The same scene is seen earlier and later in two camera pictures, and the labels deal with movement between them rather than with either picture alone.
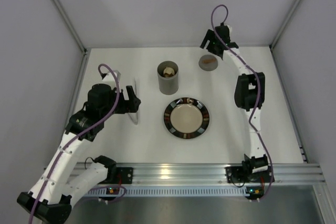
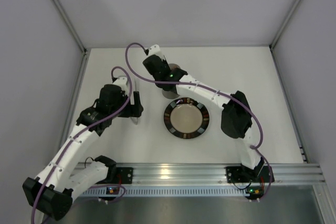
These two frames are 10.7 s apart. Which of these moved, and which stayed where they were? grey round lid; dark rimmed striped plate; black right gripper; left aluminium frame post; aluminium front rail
Moved: grey round lid; black right gripper
Stayed: dark rimmed striped plate; left aluminium frame post; aluminium front rail
